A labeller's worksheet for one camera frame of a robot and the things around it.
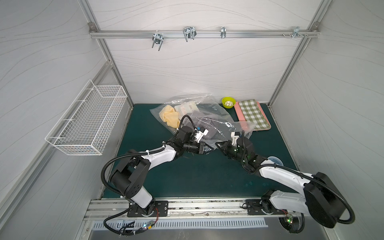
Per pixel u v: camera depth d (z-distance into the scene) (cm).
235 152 71
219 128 101
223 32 78
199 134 78
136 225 70
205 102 115
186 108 112
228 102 119
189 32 77
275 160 84
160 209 73
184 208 75
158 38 79
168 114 111
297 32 76
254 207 73
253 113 115
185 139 70
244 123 108
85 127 69
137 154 49
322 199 41
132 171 45
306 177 46
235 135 78
